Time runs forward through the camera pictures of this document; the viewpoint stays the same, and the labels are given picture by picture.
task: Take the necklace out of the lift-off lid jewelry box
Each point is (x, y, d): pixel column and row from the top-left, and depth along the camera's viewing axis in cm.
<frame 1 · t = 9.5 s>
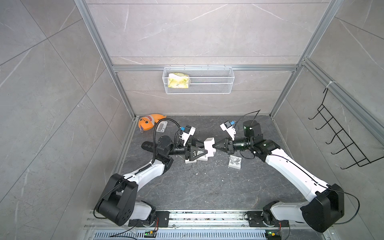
left hand: (207, 149, 67), fingers open
right hand: (215, 146, 71), fingers closed
orange plush toy: (146, 123, 107), point 9 cm above the table
small white rectangular tray: (162, 126, 113), point 2 cm above the table
right white gift box: (234, 162, 93), point 3 cm above the table

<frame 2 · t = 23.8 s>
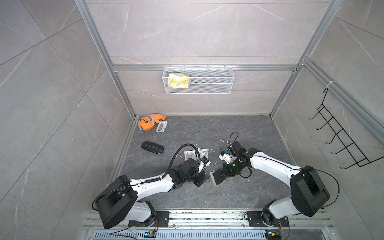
left hand: (208, 173, 82), fingers open
right hand: (222, 175, 82), fingers closed
middle white gift box: (203, 152, 97), point 4 cm above the table
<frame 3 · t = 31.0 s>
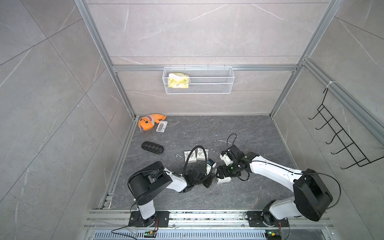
left hand: (216, 174, 87), fingers closed
right hand: (222, 174, 84), fingers open
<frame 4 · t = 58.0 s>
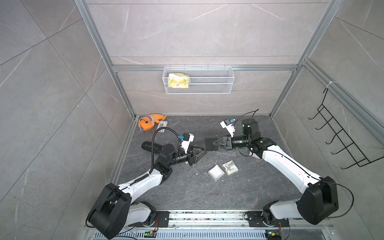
left hand: (206, 149, 72), fingers open
right hand: (214, 143, 73), fingers closed
